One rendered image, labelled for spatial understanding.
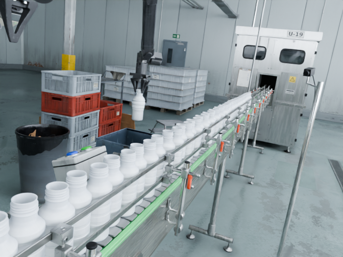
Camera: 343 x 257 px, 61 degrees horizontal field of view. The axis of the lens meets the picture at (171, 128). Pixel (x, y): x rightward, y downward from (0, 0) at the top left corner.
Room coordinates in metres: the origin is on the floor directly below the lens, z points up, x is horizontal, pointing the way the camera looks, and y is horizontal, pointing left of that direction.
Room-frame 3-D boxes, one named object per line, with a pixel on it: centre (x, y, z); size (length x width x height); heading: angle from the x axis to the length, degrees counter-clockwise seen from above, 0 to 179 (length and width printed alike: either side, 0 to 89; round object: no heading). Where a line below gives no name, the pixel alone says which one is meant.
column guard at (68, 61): (10.49, 3.94, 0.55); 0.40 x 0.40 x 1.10; 70
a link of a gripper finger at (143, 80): (1.52, 0.19, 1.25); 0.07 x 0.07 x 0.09; 69
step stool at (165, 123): (4.65, 0.06, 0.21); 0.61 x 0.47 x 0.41; 33
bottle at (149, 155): (0.78, 0.06, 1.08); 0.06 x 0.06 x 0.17
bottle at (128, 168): (0.67, 0.10, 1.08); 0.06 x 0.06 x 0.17
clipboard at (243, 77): (5.37, -1.19, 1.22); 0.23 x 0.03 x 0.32; 70
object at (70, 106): (3.35, 1.19, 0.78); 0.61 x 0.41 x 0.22; 166
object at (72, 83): (3.34, 1.19, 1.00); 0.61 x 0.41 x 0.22; 167
